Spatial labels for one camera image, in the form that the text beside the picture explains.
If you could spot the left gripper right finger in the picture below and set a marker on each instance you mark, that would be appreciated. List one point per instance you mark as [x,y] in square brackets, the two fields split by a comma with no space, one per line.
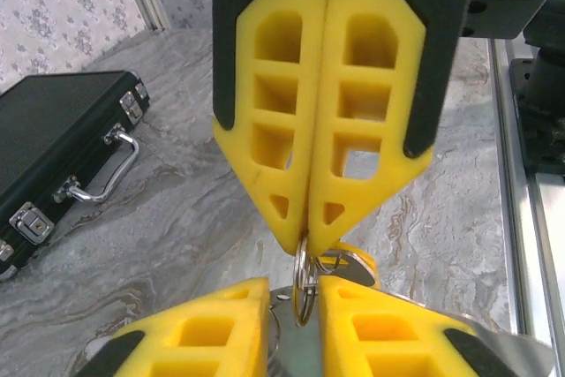
[397,346]

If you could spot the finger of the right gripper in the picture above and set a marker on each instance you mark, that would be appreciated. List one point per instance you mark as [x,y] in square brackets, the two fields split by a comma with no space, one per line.
[247,103]
[401,99]

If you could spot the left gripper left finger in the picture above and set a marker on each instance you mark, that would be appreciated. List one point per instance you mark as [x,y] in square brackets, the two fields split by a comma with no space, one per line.
[212,341]

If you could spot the yellow capped key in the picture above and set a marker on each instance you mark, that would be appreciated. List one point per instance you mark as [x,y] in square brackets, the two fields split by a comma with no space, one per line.
[353,264]

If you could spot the metal split keyring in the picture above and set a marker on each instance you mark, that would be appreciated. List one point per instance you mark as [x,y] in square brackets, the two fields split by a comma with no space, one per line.
[299,280]

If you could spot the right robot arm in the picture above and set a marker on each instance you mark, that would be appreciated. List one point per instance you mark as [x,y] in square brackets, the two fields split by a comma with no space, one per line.
[547,68]

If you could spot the black briefcase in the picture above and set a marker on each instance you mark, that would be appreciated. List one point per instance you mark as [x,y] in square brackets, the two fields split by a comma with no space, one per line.
[53,130]

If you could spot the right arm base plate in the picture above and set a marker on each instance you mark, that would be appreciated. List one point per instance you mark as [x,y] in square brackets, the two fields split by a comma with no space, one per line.
[543,143]

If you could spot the aluminium mounting rail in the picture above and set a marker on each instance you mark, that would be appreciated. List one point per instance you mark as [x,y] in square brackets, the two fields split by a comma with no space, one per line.
[529,262]

